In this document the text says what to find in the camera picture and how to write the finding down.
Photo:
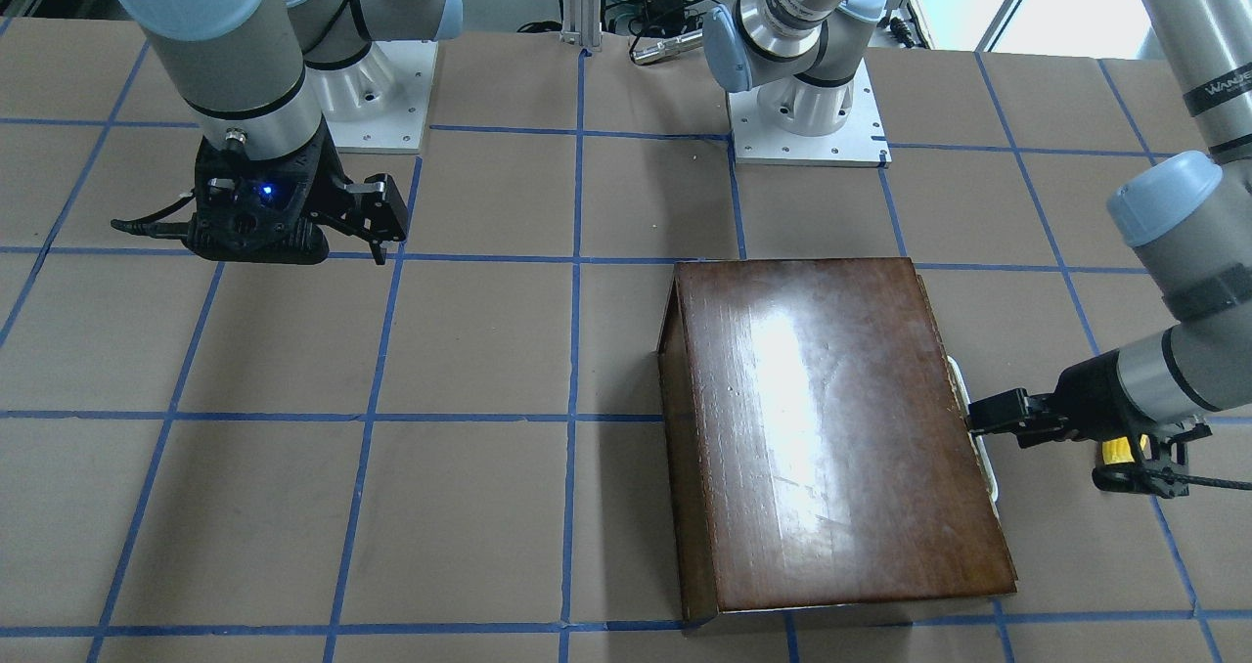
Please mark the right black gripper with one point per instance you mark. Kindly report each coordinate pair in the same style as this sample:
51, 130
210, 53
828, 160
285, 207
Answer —
326, 180

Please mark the aluminium frame post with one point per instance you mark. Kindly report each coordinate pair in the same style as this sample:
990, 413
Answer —
581, 24

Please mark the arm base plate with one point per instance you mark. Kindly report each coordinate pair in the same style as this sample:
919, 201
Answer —
795, 123
379, 106

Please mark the dark wooden drawer cabinet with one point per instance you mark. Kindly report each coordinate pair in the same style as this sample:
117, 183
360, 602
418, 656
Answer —
819, 457

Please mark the yellow toy corn cob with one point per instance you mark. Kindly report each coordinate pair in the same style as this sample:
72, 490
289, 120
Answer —
1124, 451

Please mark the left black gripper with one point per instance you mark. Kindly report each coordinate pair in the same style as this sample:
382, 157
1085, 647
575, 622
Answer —
1088, 391

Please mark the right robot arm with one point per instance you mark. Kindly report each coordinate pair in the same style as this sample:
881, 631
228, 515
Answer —
265, 79

